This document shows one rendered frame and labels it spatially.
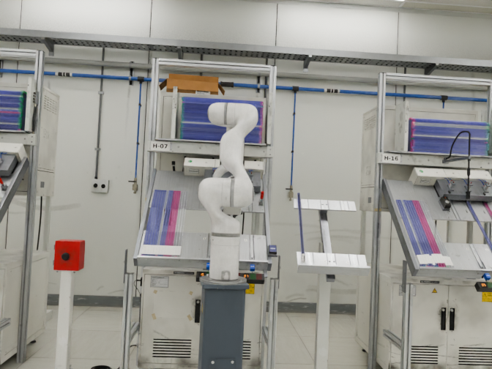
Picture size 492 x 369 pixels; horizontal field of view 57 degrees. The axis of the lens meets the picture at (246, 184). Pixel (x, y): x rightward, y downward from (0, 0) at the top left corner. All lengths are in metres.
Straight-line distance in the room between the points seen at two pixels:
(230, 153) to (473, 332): 1.90
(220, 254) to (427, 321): 1.55
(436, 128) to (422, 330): 1.24
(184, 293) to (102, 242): 1.88
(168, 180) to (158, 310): 0.76
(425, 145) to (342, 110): 1.60
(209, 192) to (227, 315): 0.49
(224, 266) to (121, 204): 2.63
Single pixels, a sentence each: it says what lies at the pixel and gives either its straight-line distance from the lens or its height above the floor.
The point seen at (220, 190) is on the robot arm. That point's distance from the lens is 1.81.
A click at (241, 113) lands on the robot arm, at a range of 2.00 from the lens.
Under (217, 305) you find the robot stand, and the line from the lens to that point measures 1.83.
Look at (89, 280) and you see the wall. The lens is 4.48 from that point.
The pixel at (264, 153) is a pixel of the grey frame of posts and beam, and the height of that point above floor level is 1.33.
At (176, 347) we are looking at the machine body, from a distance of 2.75.
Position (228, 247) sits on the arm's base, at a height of 0.84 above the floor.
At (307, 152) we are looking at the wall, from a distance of 4.36.
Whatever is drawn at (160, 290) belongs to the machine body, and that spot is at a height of 0.50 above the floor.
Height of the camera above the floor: 1.03
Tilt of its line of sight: 2 degrees up
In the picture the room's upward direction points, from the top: 3 degrees clockwise
